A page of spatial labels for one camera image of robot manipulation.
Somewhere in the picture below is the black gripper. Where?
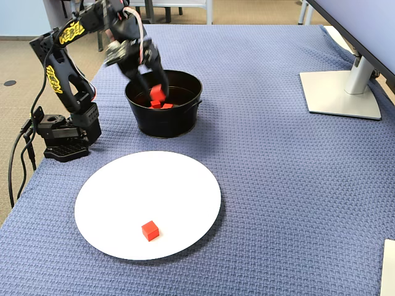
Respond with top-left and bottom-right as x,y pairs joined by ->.
118,36 -> 170,100

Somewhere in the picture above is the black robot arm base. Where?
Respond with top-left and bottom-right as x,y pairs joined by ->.
30,106 -> 92,163

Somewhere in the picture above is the white round plate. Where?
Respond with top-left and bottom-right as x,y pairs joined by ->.
74,150 -> 222,261

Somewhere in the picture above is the black metal bucket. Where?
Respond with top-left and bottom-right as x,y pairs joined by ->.
124,70 -> 204,139

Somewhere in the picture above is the blue woven table cloth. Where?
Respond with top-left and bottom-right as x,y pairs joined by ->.
0,23 -> 395,296

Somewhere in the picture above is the white metal desk leg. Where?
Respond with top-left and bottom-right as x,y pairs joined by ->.
297,0 -> 314,27

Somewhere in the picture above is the silver monitor stand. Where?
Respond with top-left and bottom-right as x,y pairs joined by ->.
299,49 -> 383,121

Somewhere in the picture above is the grey computer monitor screen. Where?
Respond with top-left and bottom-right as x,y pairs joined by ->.
304,0 -> 395,81

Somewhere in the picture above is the white flat board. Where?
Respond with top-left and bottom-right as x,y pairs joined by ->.
380,239 -> 395,296

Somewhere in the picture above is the black wrist camera board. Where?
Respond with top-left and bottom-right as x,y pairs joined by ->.
104,41 -> 130,67

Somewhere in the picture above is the white red servo wire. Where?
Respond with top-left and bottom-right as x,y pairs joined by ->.
122,7 -> 146,64

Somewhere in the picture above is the black camera cable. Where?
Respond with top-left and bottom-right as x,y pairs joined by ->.
29,46 -> 53,127

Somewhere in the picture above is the thin black usb cable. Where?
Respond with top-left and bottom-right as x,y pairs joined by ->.
17,129 -> 38,200

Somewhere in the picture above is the thick black power cable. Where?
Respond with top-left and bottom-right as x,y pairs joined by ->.
7,128 -> 30,210

